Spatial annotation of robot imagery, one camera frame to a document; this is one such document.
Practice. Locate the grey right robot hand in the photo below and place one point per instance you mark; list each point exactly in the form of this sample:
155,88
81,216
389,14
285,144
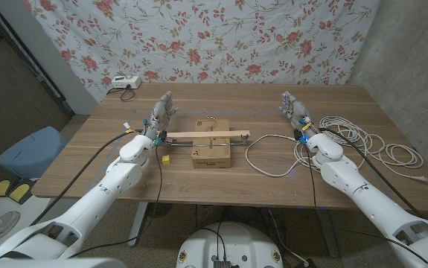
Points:
297,111

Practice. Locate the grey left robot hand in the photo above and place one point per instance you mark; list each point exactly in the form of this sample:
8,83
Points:
159,119

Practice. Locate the long wooden clip hanger board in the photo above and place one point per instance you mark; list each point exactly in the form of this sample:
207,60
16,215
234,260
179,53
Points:
206,134

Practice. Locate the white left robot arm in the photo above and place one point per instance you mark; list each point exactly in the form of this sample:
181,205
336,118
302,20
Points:
124,175

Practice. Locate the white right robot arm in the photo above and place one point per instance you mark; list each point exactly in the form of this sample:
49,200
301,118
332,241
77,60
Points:
347,178

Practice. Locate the small yellow block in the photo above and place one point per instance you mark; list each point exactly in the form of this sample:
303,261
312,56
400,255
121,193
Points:
166,160

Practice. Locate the brown cardboard package box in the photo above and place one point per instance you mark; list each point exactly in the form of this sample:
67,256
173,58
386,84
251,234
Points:
211,156

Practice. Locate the white power strip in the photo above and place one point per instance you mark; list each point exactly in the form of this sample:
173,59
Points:
126,82

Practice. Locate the black round floor fan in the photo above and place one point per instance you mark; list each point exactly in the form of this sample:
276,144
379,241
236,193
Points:
159,210

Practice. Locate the floral print backdrop cloth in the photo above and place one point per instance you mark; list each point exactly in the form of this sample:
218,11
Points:
236,37

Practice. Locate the white table leg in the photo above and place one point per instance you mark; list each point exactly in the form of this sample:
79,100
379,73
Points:
138,223

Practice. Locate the grey table leg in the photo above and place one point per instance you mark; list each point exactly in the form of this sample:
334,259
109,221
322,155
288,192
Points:
329,234

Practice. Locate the blue padded stool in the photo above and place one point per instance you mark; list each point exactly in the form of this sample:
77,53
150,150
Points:
31,149

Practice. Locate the white robot torso base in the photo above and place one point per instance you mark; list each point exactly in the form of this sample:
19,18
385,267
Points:
230,242

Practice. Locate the black floor adapter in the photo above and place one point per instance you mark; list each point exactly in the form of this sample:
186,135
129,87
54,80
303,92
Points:
308,263

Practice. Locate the yellow black foot pedal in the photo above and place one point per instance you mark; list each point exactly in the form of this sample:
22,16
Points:
20,192
0,188

